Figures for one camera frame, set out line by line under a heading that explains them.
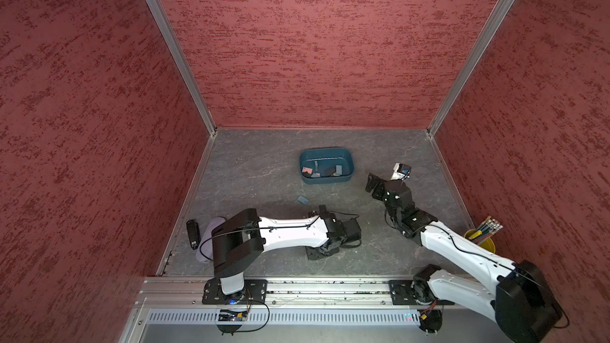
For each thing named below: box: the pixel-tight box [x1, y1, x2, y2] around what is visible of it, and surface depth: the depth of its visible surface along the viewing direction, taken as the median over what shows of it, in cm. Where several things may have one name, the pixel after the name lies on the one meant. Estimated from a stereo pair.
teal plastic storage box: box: [299, 147, 356, 185], surface depth 106 cm
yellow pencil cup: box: [463, 228, 497, 254], surface depth 77 cm
